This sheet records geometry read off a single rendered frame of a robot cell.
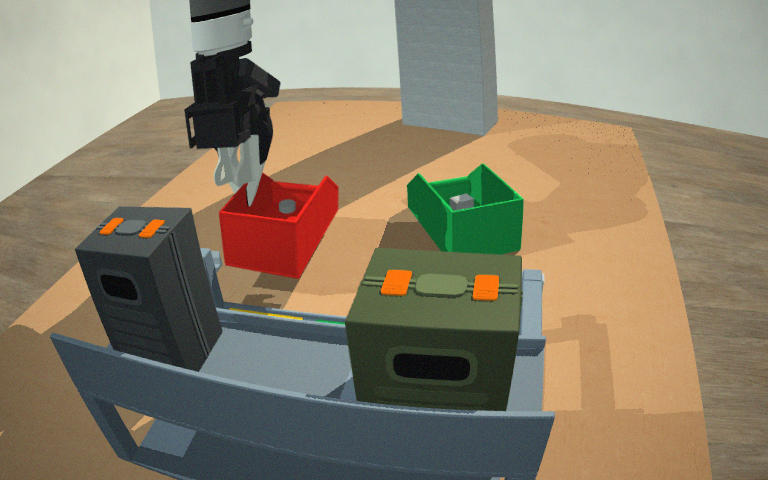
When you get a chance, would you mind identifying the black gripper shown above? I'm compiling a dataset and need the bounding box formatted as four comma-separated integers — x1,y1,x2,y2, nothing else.
184,41,273,206

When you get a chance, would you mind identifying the olive green tool case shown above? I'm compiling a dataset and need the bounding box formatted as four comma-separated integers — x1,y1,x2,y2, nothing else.
345,248,523,411

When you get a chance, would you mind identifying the dark grey tool case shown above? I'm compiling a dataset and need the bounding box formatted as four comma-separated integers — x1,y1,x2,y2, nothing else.
75,206,223,372

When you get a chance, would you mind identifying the red bin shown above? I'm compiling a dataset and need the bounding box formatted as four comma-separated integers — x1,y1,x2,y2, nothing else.
219,172,338,279

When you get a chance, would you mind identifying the green bin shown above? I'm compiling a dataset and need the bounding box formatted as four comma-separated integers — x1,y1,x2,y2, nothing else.
407,163,524,254

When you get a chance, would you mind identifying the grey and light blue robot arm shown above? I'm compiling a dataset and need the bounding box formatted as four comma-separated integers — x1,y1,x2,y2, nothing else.
189,0,280,99

